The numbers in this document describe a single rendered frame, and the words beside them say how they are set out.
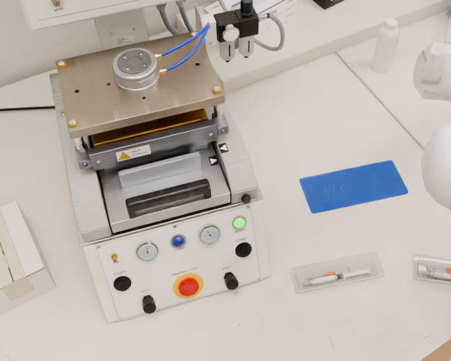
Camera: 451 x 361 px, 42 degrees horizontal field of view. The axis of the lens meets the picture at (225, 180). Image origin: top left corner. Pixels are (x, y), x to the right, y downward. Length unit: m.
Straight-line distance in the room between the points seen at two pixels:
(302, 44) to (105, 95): 0.71
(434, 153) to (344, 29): 1.00
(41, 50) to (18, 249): 0.62
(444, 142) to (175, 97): 0.49
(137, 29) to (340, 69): 0.62
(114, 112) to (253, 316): 0.48
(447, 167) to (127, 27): 0.72
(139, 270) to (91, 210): 0.16
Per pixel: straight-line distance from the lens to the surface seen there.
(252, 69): 1.52
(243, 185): 1.06
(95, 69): 1.09
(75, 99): 1.04
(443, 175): 0.68
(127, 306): 1.17
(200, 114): 1.05
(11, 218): 1.26
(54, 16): 1.11
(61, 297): 1.24
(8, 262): 1.21
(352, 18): 1.69
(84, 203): 1.04
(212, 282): 1.17
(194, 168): 1.08
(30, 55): 1.64
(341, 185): 1.35
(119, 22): 1.18
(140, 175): 1.06
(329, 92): 1.53
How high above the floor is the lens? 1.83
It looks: 54 degrees down
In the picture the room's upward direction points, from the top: 2 degrees counter-clockwise
